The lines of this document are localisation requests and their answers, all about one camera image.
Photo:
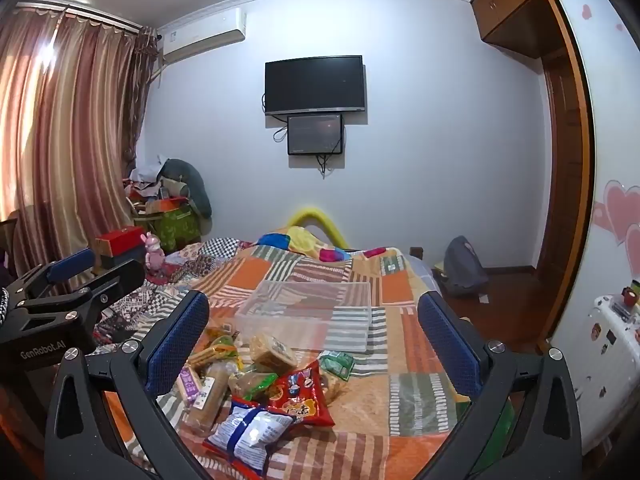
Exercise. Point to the blue white snack packet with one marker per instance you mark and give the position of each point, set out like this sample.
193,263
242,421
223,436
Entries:
247,435

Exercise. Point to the white paper scrap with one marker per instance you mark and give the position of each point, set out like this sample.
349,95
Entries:
483,299

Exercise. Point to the clear plastic box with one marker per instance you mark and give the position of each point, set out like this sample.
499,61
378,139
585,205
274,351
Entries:
310,332

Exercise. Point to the red snack packet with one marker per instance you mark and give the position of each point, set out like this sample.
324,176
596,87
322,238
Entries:
300,400

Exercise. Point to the green snack packet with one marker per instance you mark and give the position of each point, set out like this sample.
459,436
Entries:
339,362

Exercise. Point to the pile of clothes and papers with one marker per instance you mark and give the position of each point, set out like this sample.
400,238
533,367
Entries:
145,187

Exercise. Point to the wooden upper cabinet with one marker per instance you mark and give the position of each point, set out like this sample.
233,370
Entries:
505,10

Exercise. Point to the bread packet with green edge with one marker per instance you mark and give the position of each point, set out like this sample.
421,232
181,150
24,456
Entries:
252,385

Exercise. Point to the pink plush toy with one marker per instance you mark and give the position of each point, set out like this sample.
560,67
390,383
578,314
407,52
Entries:
154,252

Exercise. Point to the brown cake packet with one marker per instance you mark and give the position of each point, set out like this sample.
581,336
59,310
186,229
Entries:
272,355

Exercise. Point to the striped pink curtain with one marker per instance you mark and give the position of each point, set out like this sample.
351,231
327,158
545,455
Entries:
65,135

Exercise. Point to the white stickered suitcase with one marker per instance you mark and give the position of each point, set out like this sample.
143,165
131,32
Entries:
600,345

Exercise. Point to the checkered patterned quilt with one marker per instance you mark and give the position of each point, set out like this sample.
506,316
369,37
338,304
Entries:
175,270

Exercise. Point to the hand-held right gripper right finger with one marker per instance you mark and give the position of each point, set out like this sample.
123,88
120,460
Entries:
450,345

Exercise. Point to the small red toy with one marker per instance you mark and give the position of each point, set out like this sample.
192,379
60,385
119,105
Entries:
627,295

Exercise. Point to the white air conditioner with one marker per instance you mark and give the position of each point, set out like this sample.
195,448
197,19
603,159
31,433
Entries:
205,35

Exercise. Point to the colourful dotted blanket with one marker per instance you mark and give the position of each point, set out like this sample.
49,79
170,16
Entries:
300,246

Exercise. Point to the red rectangular box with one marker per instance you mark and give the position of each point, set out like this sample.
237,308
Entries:
120,242

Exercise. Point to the grey backpack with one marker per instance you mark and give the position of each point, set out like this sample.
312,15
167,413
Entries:
465,265

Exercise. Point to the yellow plush pillow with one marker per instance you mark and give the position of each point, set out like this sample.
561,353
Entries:
315,219

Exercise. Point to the small black monitor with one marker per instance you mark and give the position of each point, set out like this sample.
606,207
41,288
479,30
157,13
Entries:
315,135

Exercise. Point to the long brown biscuit packet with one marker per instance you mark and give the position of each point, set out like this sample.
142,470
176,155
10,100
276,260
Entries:
207,400

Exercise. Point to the yellow chip packet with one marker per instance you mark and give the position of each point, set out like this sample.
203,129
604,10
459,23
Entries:
220,345

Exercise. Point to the purple snack packet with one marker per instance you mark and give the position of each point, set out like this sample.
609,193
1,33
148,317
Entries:
189,384

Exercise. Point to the white sliding wardrobe door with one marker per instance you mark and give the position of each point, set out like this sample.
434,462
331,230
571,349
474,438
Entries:
600,110

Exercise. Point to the pink heart sticker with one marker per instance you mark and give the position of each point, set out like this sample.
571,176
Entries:
620,205

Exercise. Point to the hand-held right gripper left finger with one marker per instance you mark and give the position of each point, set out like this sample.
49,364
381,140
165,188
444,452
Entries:
177,345

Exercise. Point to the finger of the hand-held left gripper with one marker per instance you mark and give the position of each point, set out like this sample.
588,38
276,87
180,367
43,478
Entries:
72,265
115,280

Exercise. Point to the black wall television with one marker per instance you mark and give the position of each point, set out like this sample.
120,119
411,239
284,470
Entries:
315,85

